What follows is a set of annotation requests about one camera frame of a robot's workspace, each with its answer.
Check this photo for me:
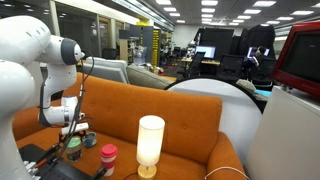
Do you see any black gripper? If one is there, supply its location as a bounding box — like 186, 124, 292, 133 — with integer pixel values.
58, 129, 89, 145

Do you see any clear glass jar bottle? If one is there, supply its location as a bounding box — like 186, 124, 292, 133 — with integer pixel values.
65, 143, 83, 163

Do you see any blue ceramic cup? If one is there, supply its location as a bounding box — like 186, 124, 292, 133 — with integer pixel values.
81, 131, 98, 149

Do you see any black optical breadboard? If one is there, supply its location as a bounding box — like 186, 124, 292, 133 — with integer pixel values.
18, 143, 93, 180

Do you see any red lidded striped cup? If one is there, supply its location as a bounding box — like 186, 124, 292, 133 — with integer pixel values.
99, 143, 118, 177

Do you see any orange fabric sofa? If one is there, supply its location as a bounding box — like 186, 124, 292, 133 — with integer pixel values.
12, 72, 249, 180

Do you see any white grey chair back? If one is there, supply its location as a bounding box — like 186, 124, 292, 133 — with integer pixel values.
80, 56, 130, 84

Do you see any white shade table lamp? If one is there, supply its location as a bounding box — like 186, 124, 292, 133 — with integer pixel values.
135, 114, 166, 180

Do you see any grey fabric sofa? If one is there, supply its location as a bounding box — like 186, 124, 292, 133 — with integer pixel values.
125, 64, 175, 90

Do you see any wooden shelf unit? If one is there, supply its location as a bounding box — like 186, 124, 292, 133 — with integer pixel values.
118, 38, 135, 65

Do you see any yellow storage shelf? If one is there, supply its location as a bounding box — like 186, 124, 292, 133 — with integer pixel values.
151, 29, 162, 67

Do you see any grey storage cabinet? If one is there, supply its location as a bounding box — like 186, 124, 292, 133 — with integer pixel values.
129, 24, 154, 65

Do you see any lit computer monitor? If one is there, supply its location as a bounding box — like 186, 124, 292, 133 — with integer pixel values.
246, 46, 270, 58
194, 45, 217, 60

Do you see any white round panel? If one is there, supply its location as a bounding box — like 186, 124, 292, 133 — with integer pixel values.
163, 77, 263, 166

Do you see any black partition panel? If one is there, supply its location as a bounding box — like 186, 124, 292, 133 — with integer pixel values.
199, 27, 235, 62
238, 23, 276, 60

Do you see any seated person with headphones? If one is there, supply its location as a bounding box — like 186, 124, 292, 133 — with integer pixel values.
252, 45, 270, 69

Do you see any white cabinet under monitor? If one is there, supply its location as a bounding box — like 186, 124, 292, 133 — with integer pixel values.
244, 85, 320, 180

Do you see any red framed monitor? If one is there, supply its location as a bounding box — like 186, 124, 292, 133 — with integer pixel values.
270, 20, 320, 101

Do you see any white wrist mount plate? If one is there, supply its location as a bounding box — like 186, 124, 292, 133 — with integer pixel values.
61, 122, 90, 135

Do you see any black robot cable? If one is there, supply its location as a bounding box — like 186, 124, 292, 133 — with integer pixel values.
49, 49, 96, 171

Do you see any white cable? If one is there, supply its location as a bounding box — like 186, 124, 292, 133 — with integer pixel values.
203, 165, 250, 180

